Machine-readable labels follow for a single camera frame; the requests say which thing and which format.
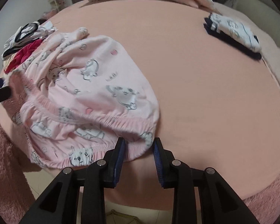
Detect pink cartoon print pajama pants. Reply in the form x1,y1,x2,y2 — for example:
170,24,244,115
3,27,159,169

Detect folded white navy clothes stack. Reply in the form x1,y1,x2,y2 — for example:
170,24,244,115
204,13,262,61

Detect magenta red garment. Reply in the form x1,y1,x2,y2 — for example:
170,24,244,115
3,39,43,74

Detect white black garment pile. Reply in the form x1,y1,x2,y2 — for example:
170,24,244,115
1,21,57,60

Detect pink fluffy blanket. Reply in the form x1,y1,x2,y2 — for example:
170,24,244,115
0,125,39,223

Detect beige upholstered headboard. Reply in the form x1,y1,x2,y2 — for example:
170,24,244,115
233,0,280,48

